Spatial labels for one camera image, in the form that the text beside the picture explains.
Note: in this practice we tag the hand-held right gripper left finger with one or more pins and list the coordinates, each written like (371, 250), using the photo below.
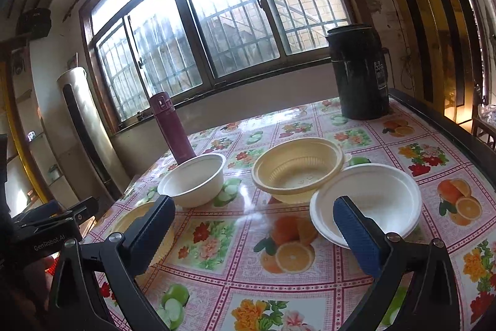
(152, 234)

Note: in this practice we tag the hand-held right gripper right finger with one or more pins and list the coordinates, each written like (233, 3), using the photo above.
(356, 238)

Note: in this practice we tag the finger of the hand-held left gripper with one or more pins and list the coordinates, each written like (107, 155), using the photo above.
(79, 211)

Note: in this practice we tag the yellow scalloped plate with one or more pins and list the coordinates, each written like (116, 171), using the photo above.
(128, 218)

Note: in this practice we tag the white paper plate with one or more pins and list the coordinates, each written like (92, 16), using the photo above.
(376, 195)

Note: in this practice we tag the white paper bowl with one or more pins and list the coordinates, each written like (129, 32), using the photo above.
(192, 181)

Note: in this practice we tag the yellow plastic bowl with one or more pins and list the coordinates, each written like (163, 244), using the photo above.
(298, 172)

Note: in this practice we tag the tower air conditioner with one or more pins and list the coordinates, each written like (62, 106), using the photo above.
(85, 129)

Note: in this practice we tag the floral fruit print tablecloth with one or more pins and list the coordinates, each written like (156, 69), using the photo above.
(240, 249)

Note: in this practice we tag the purple thermos bottle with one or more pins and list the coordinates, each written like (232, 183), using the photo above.
(170, 129)

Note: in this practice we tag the black electric kettle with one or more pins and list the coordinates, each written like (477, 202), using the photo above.
(360, 75)

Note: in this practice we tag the wooden chair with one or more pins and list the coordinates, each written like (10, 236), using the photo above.
(484, 133)

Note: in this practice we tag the clear plastic bag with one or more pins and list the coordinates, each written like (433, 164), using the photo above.
(488, 113)

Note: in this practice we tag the black speaker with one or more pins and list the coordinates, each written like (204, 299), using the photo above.
(35, 24)

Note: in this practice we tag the wooden framed barred window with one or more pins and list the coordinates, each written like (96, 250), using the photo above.
(217, 24)

